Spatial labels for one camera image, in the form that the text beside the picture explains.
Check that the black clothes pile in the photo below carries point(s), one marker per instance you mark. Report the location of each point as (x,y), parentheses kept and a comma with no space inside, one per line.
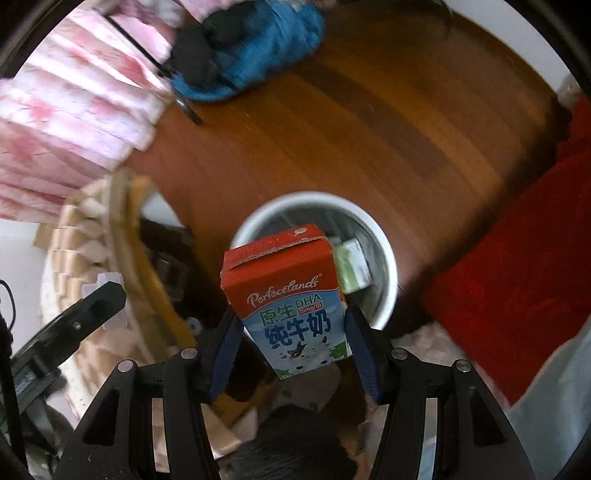
(192,56)

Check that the white round trash bin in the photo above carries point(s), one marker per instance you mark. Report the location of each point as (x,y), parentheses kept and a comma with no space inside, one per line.
(340,220)

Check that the white pillow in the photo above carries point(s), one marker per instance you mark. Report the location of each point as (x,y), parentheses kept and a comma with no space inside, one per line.
(553,415)

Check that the red blanket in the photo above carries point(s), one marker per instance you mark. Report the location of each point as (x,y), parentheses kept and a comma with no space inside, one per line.
(524,289)

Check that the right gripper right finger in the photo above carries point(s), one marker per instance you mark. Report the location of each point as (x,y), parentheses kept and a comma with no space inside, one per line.
(361,340)

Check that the blue sleeping bag pile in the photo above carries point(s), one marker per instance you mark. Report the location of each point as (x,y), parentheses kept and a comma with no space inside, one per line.
(279,34)

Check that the green white carton box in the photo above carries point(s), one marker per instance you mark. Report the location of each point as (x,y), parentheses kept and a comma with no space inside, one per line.
(352,267)

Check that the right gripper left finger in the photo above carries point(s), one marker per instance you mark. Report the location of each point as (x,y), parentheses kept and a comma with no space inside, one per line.
(220,354)

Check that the checkered bed cover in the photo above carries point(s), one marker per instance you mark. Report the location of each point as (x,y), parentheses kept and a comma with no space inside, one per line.
(94,248)

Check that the pink floral curtain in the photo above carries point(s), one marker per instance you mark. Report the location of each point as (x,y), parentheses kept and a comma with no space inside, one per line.
(87,97)

